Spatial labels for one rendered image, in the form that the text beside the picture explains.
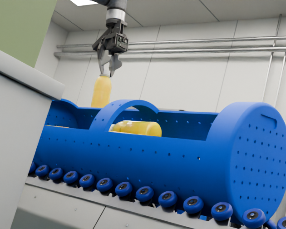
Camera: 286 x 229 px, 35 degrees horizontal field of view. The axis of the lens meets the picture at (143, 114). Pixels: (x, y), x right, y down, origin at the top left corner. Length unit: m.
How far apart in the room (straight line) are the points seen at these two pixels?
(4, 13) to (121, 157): 0.45
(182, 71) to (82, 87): 1.70
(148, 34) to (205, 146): 5.28
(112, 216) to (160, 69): 4.75
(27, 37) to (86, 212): 0.47
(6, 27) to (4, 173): 0.32
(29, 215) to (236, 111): 0.70
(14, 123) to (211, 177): 0.43
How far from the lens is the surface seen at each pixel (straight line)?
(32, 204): 1.39
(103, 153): 1.20
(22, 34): 1.09
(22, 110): 1.00
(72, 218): 1.23
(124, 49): 1.73
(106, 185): 1.20
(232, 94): 5.12
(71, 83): 6.83
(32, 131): 1.03
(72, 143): 1.31
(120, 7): 1.79
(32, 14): 1.11
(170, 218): 1.02
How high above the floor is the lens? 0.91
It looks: 12 degrees up
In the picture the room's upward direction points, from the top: 16 degrees clockwise
